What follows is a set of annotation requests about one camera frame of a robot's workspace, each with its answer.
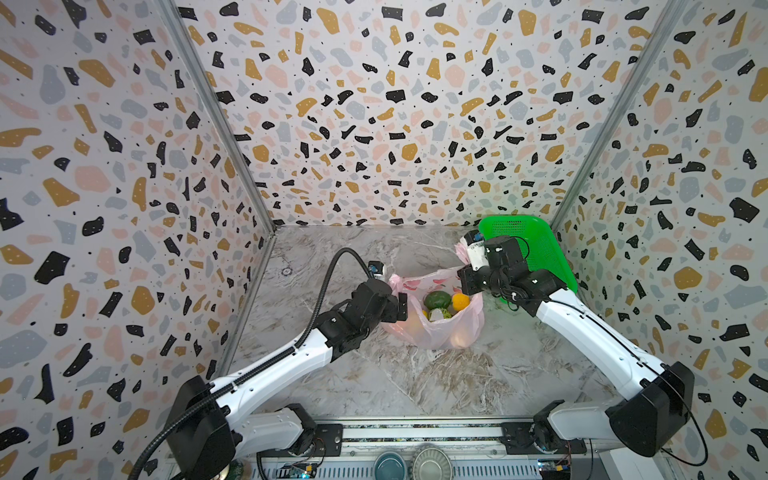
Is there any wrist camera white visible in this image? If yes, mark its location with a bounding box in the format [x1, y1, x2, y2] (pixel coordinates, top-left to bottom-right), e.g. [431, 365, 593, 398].
[367, 260, 386, 280]
[463, 231, 488, 271]

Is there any black corrugated cable left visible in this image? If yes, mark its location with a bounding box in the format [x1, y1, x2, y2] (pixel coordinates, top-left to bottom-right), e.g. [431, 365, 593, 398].
[125, 247, 376, 480]

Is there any pink plastic bag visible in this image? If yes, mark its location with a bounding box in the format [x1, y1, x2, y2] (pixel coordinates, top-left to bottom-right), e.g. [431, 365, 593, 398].
[383, 267, 485, 350]

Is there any small circuit board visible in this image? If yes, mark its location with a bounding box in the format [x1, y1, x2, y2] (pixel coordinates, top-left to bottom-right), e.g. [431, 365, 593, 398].
[275, 462, 318, 479]
[537, 459, 571, 480]

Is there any small circuit board left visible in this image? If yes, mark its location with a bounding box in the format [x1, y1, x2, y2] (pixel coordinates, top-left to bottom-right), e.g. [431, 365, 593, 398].
[275, 462, 318, 479]

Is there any orange fruit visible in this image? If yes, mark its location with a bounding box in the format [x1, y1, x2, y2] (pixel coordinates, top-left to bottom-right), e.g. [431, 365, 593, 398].
[451, 293, 471, 312]

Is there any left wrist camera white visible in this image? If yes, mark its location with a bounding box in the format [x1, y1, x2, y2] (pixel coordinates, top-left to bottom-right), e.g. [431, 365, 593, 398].
[367, 260, 386, 280]

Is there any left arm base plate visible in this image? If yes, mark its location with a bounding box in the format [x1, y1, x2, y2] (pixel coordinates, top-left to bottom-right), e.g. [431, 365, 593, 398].
[300, 423, 344, 458]

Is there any small circuit board right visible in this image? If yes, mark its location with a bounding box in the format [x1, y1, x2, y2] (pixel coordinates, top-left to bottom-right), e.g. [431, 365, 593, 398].
[537, 459, 571, 480]

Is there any green plastic basket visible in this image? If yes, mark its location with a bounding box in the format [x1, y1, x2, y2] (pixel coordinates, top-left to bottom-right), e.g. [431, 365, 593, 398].
[477, 215, 578, 293]

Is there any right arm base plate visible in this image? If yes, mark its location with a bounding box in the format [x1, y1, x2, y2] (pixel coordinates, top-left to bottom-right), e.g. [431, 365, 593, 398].
[500, 421, 588, 455]

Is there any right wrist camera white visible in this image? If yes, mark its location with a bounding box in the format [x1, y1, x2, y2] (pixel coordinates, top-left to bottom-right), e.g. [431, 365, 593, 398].
[463, 231, 488, 271]

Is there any aluminium mounting rail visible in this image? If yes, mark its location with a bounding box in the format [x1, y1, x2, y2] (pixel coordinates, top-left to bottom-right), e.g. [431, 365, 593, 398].
[164, 416, 673, 480]

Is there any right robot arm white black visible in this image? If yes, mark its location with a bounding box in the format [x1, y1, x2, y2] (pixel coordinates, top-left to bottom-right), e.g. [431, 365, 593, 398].
[458, 231, 694, 457]

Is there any teal ceramic bowl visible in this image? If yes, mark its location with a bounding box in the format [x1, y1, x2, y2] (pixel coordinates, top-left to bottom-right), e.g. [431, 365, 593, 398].
[373, 451, 408, 480]

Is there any green avocado fruit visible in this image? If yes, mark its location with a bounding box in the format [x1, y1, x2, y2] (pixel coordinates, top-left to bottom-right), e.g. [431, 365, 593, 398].
[423, 291, 452, 311]

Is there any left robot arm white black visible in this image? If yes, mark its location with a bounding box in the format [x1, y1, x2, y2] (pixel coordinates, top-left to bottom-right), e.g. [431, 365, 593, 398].
[164, 279, 408, 479]

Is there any grey ribbed plate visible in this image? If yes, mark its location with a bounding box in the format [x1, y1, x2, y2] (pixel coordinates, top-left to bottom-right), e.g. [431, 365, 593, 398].
[411, 447, 453, 480]

